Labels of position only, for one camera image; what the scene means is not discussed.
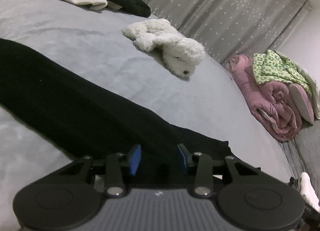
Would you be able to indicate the white plush dog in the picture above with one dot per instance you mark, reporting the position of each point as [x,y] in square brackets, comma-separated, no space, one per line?
[175,46]

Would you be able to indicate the pale folded blanket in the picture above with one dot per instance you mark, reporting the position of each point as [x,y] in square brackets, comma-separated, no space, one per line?
[315,96]

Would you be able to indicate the green patterned cloth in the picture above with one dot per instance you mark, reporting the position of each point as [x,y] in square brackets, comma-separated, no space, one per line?
[272,67]

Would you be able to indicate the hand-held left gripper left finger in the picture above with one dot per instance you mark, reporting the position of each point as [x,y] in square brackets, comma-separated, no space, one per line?
[135,161]

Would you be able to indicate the grey quilted blanket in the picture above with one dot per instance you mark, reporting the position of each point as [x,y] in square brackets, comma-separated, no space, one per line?
[307,151]

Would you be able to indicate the black and cream sweater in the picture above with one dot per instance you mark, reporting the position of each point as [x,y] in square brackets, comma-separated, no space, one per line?
[75,101]

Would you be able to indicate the pink pillow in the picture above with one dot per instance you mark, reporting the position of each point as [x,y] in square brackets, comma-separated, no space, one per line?
[301,101]

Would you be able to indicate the pink quilt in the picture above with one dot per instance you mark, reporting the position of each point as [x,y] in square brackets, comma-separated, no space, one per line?
[270,106]

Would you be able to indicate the grey star curtain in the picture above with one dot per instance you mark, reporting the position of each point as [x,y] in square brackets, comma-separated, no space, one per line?
[225,9]

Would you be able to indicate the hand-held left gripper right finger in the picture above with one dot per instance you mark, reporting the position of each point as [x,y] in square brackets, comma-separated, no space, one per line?
[183,160]

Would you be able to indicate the grey bed sheet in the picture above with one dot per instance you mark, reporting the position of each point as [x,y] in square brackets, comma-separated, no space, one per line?
[112,58]

